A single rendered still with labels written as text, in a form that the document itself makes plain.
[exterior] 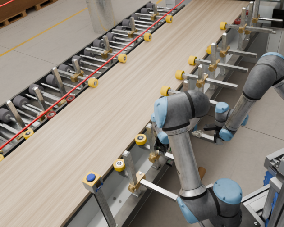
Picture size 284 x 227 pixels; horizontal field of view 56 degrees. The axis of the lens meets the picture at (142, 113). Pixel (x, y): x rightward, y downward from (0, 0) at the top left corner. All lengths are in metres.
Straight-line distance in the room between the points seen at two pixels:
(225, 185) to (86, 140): 1.12
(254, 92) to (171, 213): 1.55
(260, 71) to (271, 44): 2.66
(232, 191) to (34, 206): 1.14
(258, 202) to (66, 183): 1.11
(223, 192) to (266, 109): 2.43
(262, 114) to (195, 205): 2.41
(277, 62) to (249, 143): 1.78
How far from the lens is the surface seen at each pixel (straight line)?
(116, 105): 2.21
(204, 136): 1.93
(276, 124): 3.35
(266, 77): 1.32
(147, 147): 1.91
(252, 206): 1.55
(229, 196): 1.18
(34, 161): 2.04
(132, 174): 1.66
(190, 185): 1.14
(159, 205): 2.61
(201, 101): 1.08
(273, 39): 3.94
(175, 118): 1.05
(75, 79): 2.59
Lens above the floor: 2.27
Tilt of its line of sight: 41 degrees down
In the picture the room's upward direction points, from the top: 11 degrees counter-clockwise
